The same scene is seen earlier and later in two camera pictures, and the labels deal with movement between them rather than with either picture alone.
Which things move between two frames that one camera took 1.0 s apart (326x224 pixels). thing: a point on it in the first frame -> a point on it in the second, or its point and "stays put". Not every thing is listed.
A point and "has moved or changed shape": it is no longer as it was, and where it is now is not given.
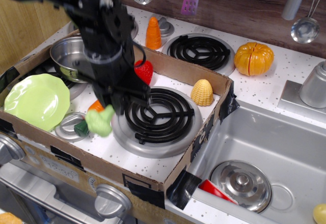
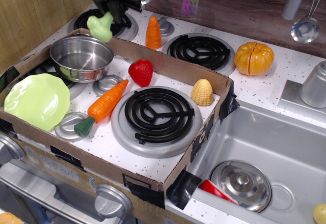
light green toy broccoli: (100, 122) has moved or changed shape
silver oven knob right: (110, 202) stays put
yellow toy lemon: (319, 214) stays put
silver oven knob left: (9, 149) stays put
